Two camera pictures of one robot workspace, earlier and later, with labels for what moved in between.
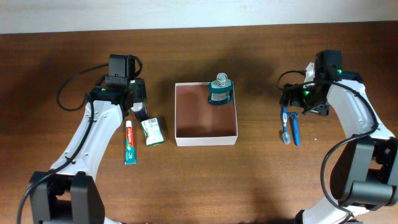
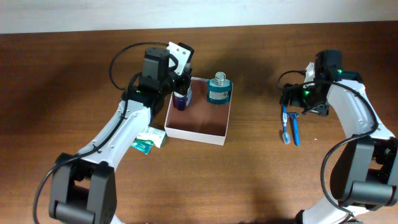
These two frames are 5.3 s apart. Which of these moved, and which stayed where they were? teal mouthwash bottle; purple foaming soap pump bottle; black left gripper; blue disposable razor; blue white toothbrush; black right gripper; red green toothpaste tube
Moved: red green toothpaste tube; black left gripper; purple foaming soap pump bottle
Stayed: teal mouthwash bottle; blue disposable razor; blue white toothbrush; black right gripper
